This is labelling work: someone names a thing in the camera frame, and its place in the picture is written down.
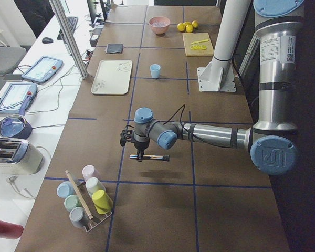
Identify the lemon slices row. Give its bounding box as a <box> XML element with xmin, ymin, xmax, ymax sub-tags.
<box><xmin>190</xmin><ymin>44</ymin><xmax>207</xmax><ymax>50</ymax></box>

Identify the blue pot with lid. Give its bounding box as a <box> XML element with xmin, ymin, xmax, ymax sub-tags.
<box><xmin>0</xmin><ymin>114</ymin><xmax>33</xmax><ymax>140</ymax></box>

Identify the red bottle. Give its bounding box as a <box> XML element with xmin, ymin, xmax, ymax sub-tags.
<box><xmin>0</xmin><ymin>220</ymin><xmax>24</xmax><ymax>239</ymax></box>

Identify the black box with label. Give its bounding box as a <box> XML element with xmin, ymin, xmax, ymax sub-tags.
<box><xmin>89</xmin><ymin>28</ymin><xmax>102</xmax><ymax>47</ymax></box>

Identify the pink bowl of ice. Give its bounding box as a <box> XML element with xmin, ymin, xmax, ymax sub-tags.
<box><xmin>149</xmin><ymin>16</ymin><xmax>170</xmax><ymax>35</ymax></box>

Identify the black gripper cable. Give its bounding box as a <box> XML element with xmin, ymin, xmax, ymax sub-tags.
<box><xmin>162</xmin><ymin>104</ymin><xmax>186</xmax><ymax>125</ymax></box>

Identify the black computer mouse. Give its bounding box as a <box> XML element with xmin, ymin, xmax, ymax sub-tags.
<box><xmin>42</xmin><ymin>37</ymin><xmax>54</xmax><ymax>44</ymax></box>

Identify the light blue plastic cup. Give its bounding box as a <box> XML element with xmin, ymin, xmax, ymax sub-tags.
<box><xmin>150</xmin><ymin>64</ymin><xmax>161</xmax><ymax>79</ymax></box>

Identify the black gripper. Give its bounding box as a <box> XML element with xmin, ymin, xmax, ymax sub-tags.
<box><xmin>120</xmin><ymin>125</ymin><xmax>150</xmax><ymax>162</ymax></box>

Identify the bamboo cutting board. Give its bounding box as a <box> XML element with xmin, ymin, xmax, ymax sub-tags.
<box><xmin>182</xmin><ymin>33</ymin><xmax>214</xmax><ymax>57</ymax></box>

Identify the grey folded cloth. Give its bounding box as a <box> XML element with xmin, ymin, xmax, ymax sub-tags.
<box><xmin>105</xmin><ymin>43</ymin><xmax>123</xmax><ymax>54</ymax></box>

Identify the cup rack with cups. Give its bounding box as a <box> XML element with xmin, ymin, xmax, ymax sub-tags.
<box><xmin>56</xmin><ymin>170</ymin><xmax>113</xmax><ymax>233</ymax></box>

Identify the black keyboard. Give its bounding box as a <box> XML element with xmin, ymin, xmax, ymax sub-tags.
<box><xmin>57</xmin><ymin>16</ymin><xmax>79</xmax><ymax>40</ymax></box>

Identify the white pillar with base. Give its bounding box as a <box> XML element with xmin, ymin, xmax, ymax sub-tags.
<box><xmin>197</xmin><ymin>0</ymin><xmax>251</xmax><ymax>92</ymax></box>

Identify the blue teach pendant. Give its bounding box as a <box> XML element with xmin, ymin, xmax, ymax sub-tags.
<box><xmin>22</xmin><ymin>56</ymin><xmax>63</xmax><ymax>84</ymax></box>
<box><xmin>0</xmin><ymin>82</ymin><xmax>38</xmax><ymax>113</ymax></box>

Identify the aluminium frame post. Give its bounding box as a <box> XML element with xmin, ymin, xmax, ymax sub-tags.
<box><xmin>49</xmin><ymin>0</ymin><xmax>88</xmax><ymax>80</ymax></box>

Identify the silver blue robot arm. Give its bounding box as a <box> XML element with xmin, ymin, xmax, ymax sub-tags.
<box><xmin>120</xmin><ymin>1</ymin><xmax>305</xmax><ymax>175</ymax></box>

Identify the yellow plastic knife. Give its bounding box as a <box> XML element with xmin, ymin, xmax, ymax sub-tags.
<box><xmin>191</xmin><ymin>39</ymin><xmax>209</xmax><ymax>45</ymax></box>

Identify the steel muddler black tip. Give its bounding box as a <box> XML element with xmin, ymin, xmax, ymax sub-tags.
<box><xmin>129</xmin><ymin>154</ymin><xmax>170</xmax><ymax>162</ymax></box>

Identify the cream bear tray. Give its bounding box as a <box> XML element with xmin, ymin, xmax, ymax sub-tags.
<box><xmin>91</xmin><ymin>60</ymin><xmax>133</xmax><ymax>95</ymax></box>

